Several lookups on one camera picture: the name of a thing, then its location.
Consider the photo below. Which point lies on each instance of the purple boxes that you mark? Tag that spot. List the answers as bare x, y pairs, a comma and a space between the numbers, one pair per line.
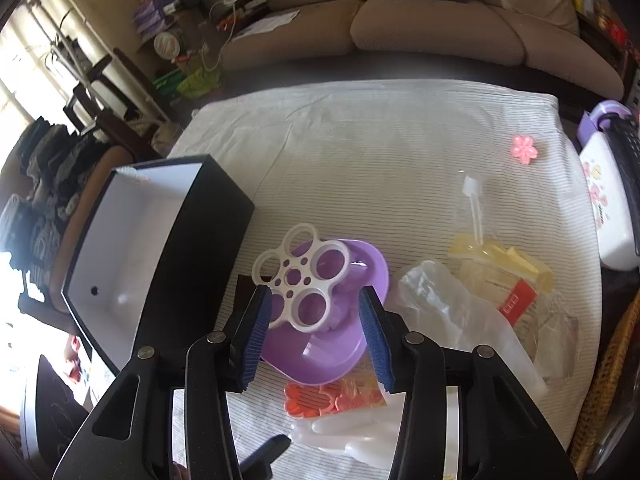
152, 17

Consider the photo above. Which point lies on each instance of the white paper sheet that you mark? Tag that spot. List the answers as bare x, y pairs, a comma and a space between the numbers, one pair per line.
270, 22

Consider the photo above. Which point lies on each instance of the pink flower clip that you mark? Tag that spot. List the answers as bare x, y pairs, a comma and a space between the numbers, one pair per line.
525, 149

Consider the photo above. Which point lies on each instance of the round tin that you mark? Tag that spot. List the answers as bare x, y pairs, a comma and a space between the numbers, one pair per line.
167, 44

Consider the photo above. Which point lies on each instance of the beige sofa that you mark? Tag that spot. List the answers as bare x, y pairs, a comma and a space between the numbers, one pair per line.
425, 30

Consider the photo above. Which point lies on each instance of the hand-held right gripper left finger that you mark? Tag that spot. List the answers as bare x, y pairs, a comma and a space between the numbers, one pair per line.
256, 340

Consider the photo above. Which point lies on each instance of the dark wooden chair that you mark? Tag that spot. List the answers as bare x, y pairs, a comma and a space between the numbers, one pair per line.
125, 100

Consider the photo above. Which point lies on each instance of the orange flower clip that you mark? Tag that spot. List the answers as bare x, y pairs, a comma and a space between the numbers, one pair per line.
310, 400

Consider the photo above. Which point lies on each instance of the clear plastic bag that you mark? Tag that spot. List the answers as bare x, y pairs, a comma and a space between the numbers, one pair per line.
450, 310

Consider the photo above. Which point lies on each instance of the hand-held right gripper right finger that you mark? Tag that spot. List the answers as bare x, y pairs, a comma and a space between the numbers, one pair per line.
377, 355

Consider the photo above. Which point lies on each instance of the orange patterned packet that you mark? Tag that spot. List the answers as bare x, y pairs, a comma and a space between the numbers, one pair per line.
365, 390

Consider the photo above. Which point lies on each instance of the black ribbed object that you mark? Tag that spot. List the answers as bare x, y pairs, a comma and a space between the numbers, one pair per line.
627, 160

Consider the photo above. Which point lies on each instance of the black box with white inside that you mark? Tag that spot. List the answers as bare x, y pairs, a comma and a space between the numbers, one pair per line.
200, 240

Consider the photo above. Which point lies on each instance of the purple and white dispenser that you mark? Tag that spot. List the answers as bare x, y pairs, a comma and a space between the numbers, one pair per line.
597, 117

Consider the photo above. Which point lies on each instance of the dark brown cloth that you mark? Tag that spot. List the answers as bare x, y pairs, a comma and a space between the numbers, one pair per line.
245, 292

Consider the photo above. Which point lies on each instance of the clear plastic glove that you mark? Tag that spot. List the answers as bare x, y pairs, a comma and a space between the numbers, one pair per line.
345, 435

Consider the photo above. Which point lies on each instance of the white case with flower print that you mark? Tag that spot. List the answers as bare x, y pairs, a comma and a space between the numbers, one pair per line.
607, 210

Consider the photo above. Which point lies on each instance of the yellow packet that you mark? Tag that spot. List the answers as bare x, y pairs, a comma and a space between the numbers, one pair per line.
505, 265

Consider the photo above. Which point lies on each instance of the wicker basket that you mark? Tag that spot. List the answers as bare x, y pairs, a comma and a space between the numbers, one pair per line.
615, 360

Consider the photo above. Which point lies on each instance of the white striped tablecloth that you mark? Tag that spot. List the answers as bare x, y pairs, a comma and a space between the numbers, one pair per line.
375, 160

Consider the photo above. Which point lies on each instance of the purple heart-shaped bowl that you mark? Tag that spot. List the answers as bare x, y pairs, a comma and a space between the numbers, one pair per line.
320, 360

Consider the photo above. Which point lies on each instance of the dark shelf with items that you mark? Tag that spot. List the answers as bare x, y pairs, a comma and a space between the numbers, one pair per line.
605, 25

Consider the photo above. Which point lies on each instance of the pile of dark clothes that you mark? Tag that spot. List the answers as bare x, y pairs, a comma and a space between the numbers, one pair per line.
45, 185

